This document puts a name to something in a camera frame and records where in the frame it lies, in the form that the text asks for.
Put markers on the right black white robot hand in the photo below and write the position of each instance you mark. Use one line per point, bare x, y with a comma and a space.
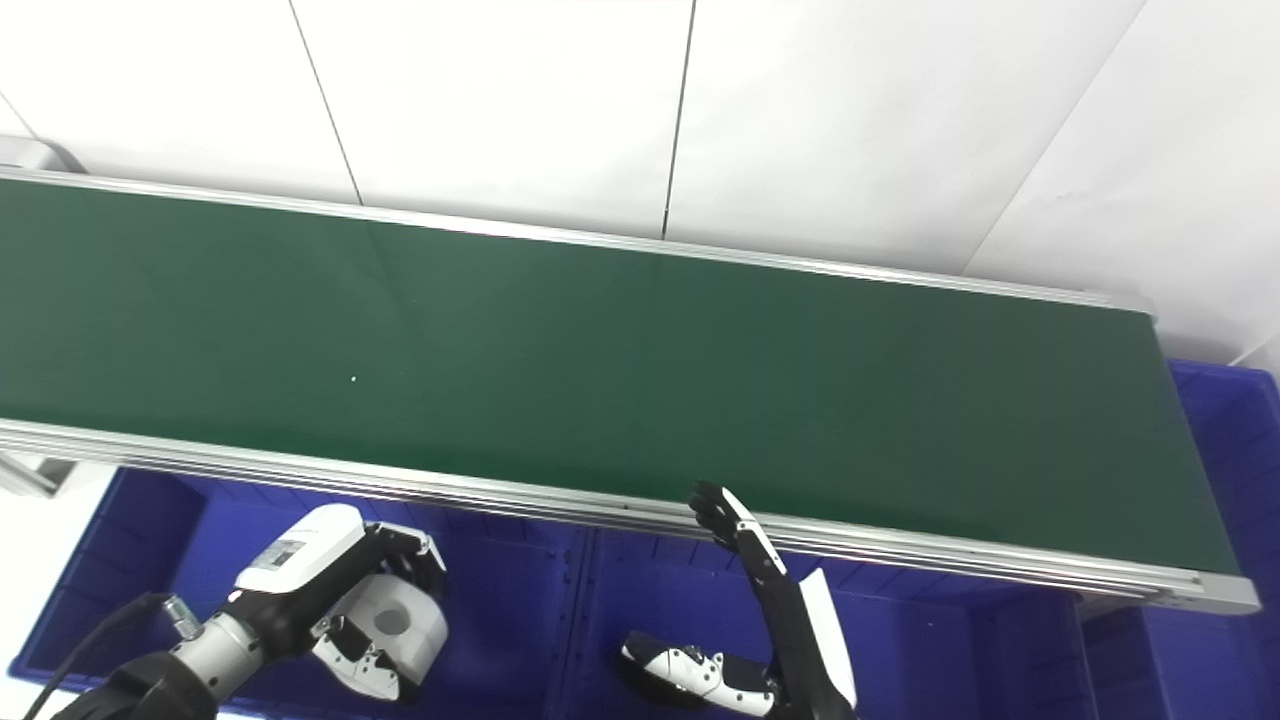
800, 640

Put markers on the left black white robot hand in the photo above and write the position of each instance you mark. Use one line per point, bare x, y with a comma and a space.
300, 555

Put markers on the white round plastic part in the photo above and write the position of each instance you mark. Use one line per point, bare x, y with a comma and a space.
400, 620

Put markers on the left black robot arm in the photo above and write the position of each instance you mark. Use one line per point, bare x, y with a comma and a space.
160, 685

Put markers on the green conveyor belt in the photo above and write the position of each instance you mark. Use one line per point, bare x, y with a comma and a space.
900, 550
640, 380

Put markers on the large blue plastic bin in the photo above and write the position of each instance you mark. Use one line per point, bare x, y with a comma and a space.
500, 610
960, 650
1230, 470

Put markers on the grey conveyor end housing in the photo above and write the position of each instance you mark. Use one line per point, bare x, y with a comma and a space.
35, 155

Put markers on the aluminium conveyor support bracket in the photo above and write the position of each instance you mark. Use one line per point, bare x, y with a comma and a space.
35, 472

